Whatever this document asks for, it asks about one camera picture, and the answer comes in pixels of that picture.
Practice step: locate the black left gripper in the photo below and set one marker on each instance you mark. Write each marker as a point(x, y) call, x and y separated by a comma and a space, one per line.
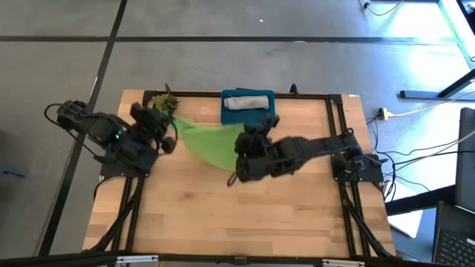
point(148, 118)

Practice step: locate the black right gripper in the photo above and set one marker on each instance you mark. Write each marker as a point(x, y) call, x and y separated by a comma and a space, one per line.
point(256, 139)

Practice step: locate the grey microfiber towel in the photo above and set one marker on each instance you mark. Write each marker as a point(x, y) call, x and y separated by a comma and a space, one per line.
point(246, 102)

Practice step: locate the green microfiber towel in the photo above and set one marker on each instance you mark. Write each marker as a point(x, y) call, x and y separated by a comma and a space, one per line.
point(211, 144)

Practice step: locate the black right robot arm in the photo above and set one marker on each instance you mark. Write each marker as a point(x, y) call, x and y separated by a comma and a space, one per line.
point(323, 144)

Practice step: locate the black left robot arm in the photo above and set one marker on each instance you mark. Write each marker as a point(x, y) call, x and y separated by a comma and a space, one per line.
point(111, 137)

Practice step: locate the blue plastic basket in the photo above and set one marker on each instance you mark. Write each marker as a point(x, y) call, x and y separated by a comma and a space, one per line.
point(237, 118)

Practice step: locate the small potted green plant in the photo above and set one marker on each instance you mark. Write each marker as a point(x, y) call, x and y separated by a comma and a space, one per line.
point(167, 102)

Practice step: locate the yellow power strip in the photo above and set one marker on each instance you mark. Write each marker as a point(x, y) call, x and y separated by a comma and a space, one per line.
point(383, 113)

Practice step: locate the small black floor object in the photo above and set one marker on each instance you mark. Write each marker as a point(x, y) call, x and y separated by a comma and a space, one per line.
point(13, 173)

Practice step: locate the black desk leg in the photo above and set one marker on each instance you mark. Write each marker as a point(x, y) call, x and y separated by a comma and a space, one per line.
point(419, 95)

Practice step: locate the black crossbar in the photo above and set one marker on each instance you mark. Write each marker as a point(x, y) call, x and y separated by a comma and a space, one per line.
point(55, 262)

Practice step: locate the white paper sheet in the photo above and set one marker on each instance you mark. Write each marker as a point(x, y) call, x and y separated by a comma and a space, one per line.
point(406, 222)

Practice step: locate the black desk foot bar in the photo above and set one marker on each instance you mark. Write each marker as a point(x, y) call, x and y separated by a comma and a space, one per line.
point(419, 201)

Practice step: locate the dark grey monitor back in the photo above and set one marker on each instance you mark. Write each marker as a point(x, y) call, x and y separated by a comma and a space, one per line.
point(465, 159)

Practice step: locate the black laptop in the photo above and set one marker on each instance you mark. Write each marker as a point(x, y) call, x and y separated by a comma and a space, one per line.
point(454, 248)

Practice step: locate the black frame clamp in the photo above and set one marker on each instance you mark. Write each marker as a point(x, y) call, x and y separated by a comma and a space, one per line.
point(168, 89)
point(294, 89)

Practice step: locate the black aluminium table frame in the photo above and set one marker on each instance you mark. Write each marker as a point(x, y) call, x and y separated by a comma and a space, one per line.
point(200, 95)

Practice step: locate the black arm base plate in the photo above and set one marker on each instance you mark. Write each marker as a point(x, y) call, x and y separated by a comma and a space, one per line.
point(373, 174)
point(111, 171)

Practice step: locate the silver bracket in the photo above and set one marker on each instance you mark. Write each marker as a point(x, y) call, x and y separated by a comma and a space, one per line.
point(137, 259)
point(343, 263)

